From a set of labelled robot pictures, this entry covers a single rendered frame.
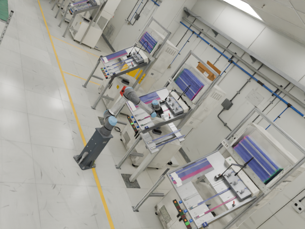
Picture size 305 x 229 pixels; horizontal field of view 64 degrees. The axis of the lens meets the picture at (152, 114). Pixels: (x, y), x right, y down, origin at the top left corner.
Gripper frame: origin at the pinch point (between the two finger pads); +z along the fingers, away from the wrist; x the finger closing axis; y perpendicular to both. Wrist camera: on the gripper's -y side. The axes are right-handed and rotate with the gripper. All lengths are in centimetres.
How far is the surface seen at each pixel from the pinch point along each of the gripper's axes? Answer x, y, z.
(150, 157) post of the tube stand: -40, -41, 13
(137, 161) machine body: -10, -63, 50
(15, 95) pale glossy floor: 107, -164, -82
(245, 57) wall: 82, 209, 70
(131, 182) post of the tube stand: -41, -84, 43
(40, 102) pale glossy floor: 105, -145, -52
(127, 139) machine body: 37, -61, 48
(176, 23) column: 306, 177, 75
